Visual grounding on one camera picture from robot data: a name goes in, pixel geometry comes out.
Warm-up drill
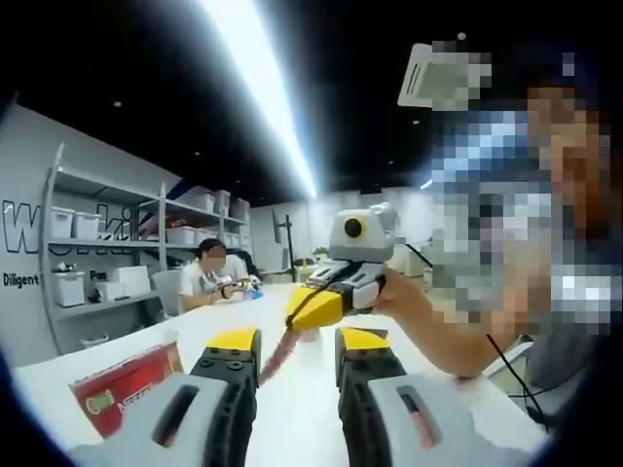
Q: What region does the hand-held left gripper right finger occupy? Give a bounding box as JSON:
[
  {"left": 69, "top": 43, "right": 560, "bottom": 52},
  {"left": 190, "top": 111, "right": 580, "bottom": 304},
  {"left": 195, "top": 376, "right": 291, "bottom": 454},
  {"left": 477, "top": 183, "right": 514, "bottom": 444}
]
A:
[{"left": 334, "top": 327, "right": 493, "bottom": 467}]

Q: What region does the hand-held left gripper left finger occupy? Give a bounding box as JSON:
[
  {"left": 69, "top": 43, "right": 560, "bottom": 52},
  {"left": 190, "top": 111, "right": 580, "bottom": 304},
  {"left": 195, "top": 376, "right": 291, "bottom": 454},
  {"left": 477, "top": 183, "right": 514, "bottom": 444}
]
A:
[{"left": 72, "top": 327, "right": 263, "bottom": 467}]

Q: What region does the red coffee box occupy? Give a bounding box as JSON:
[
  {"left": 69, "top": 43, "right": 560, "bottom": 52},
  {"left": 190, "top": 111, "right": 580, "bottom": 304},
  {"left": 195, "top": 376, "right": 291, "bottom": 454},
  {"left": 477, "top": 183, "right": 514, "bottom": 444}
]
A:
[{"left": 67, "top": 329, "right": 196, "bottom": 439}]

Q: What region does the red coffee pouch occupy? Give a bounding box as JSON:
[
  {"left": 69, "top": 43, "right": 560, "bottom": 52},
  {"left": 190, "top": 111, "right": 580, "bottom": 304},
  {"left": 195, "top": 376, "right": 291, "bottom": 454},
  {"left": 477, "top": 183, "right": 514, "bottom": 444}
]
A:
[{"left": 257, "top": 325, "right": 301, "bottom": 388}]

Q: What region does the person's right hand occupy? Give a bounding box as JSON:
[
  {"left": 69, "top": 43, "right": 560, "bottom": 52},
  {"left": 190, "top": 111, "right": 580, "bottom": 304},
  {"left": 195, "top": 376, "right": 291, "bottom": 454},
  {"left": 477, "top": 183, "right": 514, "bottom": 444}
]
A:
[{"left": 372, "top": 270, "right": 437, "bottom": 341}]

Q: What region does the person's grey shirt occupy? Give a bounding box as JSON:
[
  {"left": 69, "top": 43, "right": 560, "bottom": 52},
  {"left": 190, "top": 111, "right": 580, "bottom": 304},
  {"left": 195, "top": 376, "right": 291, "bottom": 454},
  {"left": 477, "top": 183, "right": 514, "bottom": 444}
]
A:
[{"left": 525, "top": 335, "right": 623, "bottom": 439}]

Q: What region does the grey office chair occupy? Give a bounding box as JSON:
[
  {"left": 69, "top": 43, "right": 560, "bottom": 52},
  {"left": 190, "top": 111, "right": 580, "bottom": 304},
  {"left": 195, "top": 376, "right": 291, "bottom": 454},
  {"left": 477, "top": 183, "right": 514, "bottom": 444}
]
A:
[{"left": 153, "top": 269, "right": 184, "bottom": 317}]

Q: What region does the white ceiling air conditioner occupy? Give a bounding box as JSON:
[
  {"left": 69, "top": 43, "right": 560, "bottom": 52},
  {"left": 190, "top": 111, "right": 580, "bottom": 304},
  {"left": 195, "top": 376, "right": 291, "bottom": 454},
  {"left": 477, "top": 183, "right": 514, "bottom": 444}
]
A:
[{"left": 397, "top": 42, "right": 434, "bottom": 108}]

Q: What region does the long ceiling light strip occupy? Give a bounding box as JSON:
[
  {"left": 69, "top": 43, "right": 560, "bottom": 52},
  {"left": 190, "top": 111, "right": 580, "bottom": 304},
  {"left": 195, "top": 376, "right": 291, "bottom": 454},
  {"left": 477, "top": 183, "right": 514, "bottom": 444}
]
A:
[{"left": 187, "top": 0, "right": 320, "bottom": 200}]

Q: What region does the group of white storage bins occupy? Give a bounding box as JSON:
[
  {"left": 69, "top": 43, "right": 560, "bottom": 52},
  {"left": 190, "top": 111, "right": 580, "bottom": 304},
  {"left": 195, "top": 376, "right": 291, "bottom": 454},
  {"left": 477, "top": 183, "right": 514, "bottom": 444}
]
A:
[{"left": 48, "top": 187, "right": 252, "bottom": 307}]

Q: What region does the grey metal shelf rack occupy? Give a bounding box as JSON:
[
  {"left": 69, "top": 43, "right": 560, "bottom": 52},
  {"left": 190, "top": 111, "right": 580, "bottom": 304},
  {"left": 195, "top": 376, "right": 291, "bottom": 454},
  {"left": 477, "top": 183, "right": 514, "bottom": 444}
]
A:
[{"left": 41, "top": 143, "right": 254, "bottom": 351}]

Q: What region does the thin black cable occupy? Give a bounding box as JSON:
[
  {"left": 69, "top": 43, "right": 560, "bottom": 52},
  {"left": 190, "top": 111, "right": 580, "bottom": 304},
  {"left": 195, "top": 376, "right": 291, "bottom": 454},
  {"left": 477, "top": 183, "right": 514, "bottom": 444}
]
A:
[{"left": 486, "top": 334, "right": 551, "bottom": 429}]

